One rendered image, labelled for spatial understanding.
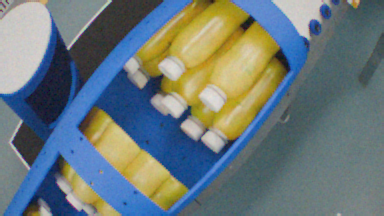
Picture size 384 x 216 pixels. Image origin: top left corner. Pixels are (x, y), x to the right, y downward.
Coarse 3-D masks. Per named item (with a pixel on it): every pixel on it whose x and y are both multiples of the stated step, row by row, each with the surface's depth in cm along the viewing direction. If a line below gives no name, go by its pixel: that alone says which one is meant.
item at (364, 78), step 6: (378, 42) 176; (378, 48) 180; (372, 54) 190; (378, 54) 184; (372, 60) 195; (378, 60) 189; (366, 66) 206; (372, 66) 199; (366, 72) 211; (372, 72) 204; (360, 78) 223; (366, 78) 216; (366, 84) 221
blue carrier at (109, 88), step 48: (192, 0) 105; (240, 0) 102; (288, 48) 105; (96, 96) 101; (144, 96) 125; (48, 144) 103; (144, 144) 125; (192, 144) 124; (240, 144) 107; (48, 192) 117; (96, 192) 95; (192, 192) 105
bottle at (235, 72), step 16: (256, 32) 110; (240, 48) 110; (256, 48) 109; (272, 48) 111; (224, 64) 109; (240, 64) 109; (256, 64) 110; (224, 80) 109; (240, 80) 109; (224, 96) 110
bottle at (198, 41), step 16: (224, 0) 111; (208, 16) 110; (224, 16) 110; (240, 16) 111; (192, 32) 109; (208, 32) 109; (224, 32) 110; (176, 48) 109; (192, 48) 109; (208, 48) 110; (176, 64) 110; (192, 64) 110
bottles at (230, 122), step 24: (144, 72) 118; (192, 72) 114; (264, 72) 114; (168, 96) 115; (192, 96) 114; (240, 96) 113; (264, 96) 114; (192, 120) 120; (216, 120) 114; (240, 120) 113; (216, 144) 113; (168, 192) 109
